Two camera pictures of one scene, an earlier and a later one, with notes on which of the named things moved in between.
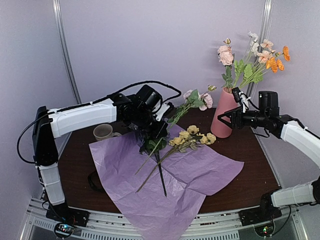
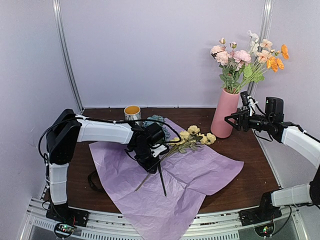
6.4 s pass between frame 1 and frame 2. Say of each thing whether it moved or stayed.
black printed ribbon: stayed
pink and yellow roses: moved
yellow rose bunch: stayed
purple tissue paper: stayed
